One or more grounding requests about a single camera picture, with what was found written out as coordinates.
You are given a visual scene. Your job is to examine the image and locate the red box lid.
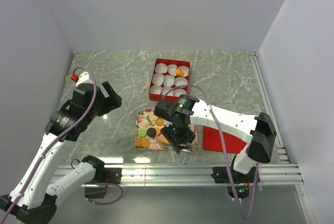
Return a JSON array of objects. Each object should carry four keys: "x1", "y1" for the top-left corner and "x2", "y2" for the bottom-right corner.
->
[{"x1": 202, "y1": 125, "x2": 248, "y2": 154}]

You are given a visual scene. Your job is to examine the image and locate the metal tongs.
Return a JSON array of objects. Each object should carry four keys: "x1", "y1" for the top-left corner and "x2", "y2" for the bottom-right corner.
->
[{"x1": 158, "y1": 141, "x2": 198, "y2": 154}]

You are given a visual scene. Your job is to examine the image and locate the white paper cup two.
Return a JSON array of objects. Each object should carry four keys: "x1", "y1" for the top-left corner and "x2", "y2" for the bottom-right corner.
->
[{"x1": 167, "y1": 64, "x2": 177, "y2": 76}]

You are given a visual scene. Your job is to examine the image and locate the aluminium rail frame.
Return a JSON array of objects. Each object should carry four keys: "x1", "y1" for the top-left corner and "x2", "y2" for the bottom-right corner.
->
[{"x1": 52, "y1": 51, "x2": 305, "y2": 187}]

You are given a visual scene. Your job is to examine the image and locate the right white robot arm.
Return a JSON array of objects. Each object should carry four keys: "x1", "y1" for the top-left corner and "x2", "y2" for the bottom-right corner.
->
[{"x1": 154, "y1": 95, "x2": 277, "y2": 184}]

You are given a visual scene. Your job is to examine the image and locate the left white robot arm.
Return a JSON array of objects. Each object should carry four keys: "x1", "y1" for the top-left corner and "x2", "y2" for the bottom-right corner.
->
[{"x1": 1, "y1": 81, "x2": 122, "y2": 223}]

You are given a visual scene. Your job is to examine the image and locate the white paper cup three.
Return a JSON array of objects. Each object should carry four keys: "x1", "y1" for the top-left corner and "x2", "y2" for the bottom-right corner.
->
[{"x1": 177, "y1": 66, "x2": 189, "y2": 77}]

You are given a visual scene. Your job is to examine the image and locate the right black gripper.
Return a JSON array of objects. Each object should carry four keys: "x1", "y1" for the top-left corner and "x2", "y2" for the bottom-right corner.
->
[{"x1": 161, "y1": 121, "x2": 196, "y2": 155}]

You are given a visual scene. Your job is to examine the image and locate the floral serving tray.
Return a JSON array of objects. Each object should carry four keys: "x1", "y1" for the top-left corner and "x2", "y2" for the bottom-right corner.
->
[{"x1": 135, "y1": 108, "x2": 199, "y2": 150}]

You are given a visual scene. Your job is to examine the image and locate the white paper cup seven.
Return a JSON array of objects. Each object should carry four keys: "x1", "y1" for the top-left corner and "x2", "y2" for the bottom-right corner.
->
[{"x1": 149, "y1": 85, "x2": 162, "y2": 95}]

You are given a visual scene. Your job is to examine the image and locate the orange flower cookie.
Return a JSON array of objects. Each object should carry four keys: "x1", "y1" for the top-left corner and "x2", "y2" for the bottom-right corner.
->
[{"x1": 156, "y1": 118, "x2": 164, "y2": 126}]

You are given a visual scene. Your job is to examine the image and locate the white paper cup six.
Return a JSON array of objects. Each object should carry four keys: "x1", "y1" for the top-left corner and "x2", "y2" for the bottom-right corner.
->
[{"x1": 174, "y1": 77, "x2": 188, "y2": 86}]

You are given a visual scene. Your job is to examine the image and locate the tan round biscuit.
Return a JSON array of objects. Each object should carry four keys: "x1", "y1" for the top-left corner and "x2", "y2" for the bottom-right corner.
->
[{"x1": 160, "y1": 137, "x2": 169, "y2": 144}]

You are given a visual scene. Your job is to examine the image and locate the green macaron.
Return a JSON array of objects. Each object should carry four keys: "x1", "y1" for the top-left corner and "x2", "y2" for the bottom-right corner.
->
[{"x1": 138, "y1": 128, "x2": 147, "y2": 138}]

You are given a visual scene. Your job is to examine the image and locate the black sandwich cookie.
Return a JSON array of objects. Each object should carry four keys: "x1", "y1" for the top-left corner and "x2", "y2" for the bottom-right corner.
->
[{"x1": 147, "y1": 127, "x2": 156, "y2": 138}]

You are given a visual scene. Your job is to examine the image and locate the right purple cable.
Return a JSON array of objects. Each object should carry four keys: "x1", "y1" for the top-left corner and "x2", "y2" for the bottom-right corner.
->
[{"x1": 160, "y1": 84, "x2": 260, "y2": 220}]

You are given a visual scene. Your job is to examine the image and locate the white paper cup eight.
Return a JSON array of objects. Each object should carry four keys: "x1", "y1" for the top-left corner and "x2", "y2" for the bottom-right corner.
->
[{"x1": 161, "y1": 86, "x2": 173, "y2": 96}]

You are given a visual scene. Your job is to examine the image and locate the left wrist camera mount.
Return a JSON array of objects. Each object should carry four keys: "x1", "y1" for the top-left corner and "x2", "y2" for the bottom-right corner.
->
[{"x1": 70, "y1": 71, "x2": 93, "y2": 87}]

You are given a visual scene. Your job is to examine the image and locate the red cookie box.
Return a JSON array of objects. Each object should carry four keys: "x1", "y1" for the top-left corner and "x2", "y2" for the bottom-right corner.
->
[{"x1": 148, "y1": 58, "x2": 190, "y2": 102}]

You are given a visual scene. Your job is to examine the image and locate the orange fish-shaped cookie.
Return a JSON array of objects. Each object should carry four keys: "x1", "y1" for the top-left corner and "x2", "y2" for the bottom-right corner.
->
[{"x1": 175, "y1": 69, "x2": 184, "y2": 77}]

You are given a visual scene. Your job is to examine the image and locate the white paper cup four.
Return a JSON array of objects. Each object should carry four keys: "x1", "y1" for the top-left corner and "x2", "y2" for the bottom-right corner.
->
[{"x1": 152, "y1": 73, "x2": 164, "y2": 86}]

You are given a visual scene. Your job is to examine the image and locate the white paper cup five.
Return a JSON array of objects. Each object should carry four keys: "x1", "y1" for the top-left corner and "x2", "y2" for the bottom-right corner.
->
[{"x1": 163, "y1": 75, "x2": 175, "y2": 87}]

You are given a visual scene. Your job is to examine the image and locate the orange round cookie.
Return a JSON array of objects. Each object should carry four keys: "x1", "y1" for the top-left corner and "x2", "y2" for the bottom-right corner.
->
[{"x1": 154, "y1": 127, "x2": 161, "y2": 136}]

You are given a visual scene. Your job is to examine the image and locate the white paper cup nine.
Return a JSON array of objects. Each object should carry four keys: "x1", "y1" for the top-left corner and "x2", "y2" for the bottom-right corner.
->
[{"x1": 173, "y1": 88, "x2": 187, "y2": 98}]

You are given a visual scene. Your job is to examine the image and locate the white paper cup one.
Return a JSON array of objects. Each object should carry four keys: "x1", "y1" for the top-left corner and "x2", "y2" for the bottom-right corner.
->
[{"x1": 154, "y1": 63, "x2": 168, "y2": 74}]

